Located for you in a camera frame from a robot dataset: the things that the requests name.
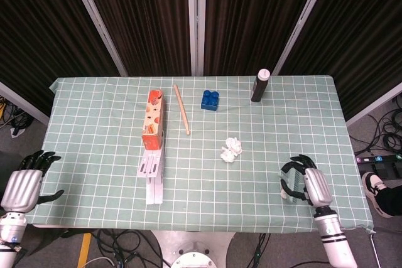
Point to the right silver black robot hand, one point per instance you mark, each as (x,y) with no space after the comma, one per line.
(317,186)

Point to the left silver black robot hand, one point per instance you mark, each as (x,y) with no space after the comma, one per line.
(22,186)

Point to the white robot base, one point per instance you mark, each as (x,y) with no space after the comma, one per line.
(191,249)

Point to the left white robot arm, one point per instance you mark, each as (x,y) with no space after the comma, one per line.
(9,233)

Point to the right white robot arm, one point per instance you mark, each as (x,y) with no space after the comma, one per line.
(333,239)

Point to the white metal bracket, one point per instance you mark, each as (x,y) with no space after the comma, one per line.
(154,192)

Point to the white and black sneaker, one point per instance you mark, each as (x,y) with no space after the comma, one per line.
(372,186)

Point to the black power strip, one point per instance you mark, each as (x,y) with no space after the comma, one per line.
(377,158)

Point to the black trouser leg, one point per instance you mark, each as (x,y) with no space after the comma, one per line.
(392,200)

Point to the green checked tablecloth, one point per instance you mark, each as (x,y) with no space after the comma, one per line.
(94,155)

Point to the white paper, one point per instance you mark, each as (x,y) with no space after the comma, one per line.
(234,145)
(226,155)

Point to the dark bottle with white cap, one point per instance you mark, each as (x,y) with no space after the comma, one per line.
(259,90)

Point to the blue toy building block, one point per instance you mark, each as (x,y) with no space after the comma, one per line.
(209,103)

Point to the orange cardboard box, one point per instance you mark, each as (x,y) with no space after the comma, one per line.
(154,117)

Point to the wooden stick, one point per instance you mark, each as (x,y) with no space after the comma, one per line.
(182,111)

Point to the dark pleated curtain panel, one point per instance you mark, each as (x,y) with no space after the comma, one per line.
(361,29)
(141,20)
(37,29)
(251,20)

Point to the white partition frame post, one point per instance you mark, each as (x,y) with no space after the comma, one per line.
(25,103)
(373,105)
(302,20)
(96,20)

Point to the white double frame post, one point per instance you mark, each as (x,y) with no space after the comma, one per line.
(192,20)

